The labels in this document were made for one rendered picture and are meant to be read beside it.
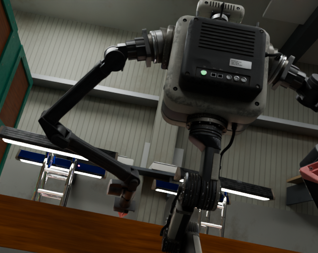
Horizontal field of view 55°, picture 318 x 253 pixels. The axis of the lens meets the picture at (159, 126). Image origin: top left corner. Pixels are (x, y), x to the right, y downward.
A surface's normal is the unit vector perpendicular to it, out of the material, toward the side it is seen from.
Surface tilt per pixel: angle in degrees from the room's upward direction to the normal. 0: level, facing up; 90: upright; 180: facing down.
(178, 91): 90
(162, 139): 90
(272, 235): 90
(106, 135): 90
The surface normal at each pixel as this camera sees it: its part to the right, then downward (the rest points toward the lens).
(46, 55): 0.06, -0.33
